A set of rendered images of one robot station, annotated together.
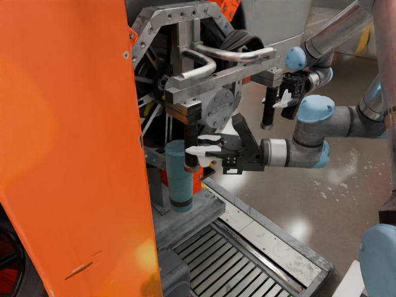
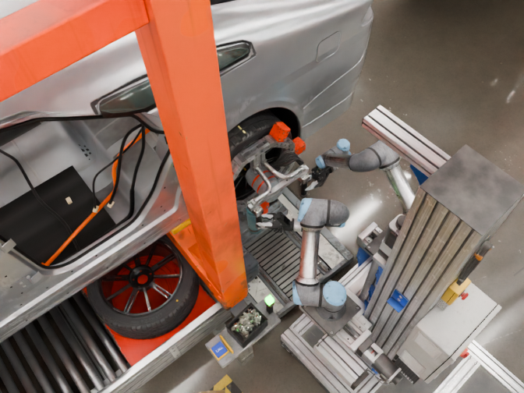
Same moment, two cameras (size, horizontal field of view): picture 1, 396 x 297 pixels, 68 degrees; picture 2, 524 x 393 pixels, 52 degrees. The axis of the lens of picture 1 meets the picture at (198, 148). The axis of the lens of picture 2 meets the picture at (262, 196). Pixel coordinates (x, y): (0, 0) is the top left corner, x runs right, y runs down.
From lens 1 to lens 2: 241 cm
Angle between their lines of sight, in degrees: 25
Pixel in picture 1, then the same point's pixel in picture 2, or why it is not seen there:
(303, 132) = not seen: hidden behind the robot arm
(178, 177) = (253, 222)
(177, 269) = (252, 263)
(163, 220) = (243, 225)
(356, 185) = not seen: hidden behind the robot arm
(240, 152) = (280, 227)
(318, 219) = (359, 218)
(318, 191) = (369, 192)
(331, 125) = not seen: hidden behind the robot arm
